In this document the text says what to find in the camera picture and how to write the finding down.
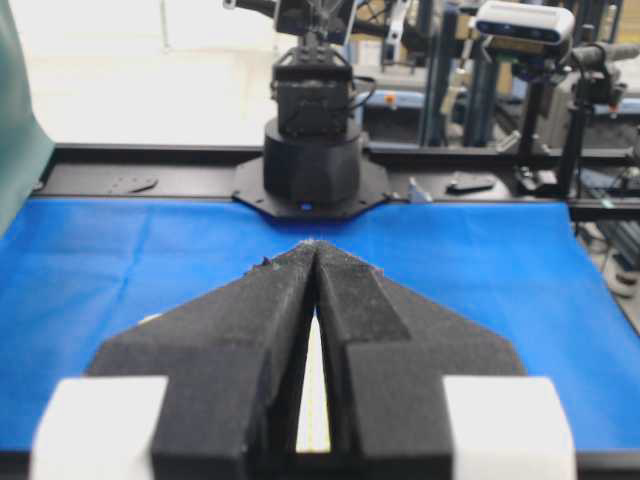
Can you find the yellow white checked towel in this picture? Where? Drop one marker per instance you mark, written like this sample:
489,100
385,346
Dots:
313,432

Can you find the blue table cloth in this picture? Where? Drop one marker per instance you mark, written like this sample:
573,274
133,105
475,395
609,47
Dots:
74,272

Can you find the black table edge rail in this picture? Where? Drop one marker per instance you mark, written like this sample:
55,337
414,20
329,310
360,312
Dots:
429,175

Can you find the green backdrop curtain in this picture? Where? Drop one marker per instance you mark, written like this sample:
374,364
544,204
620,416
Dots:
25,148

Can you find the black camera stand post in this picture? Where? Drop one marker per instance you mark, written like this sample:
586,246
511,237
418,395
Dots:
598,83

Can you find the white depth camera on stand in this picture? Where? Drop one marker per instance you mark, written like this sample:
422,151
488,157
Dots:
537,23

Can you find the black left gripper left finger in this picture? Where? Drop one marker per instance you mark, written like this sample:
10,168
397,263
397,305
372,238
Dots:
203,391

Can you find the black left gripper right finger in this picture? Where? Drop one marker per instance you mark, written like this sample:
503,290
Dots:
418,391

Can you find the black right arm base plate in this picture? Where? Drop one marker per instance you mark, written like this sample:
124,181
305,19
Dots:
327,190

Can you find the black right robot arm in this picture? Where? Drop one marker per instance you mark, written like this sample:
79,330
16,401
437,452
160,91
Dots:
312,150

